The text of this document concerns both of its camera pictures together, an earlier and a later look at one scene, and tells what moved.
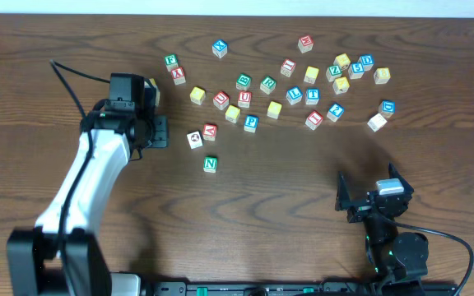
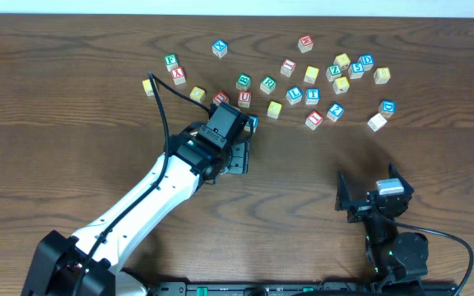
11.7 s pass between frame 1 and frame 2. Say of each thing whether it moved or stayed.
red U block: stayed
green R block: stayed
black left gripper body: moved
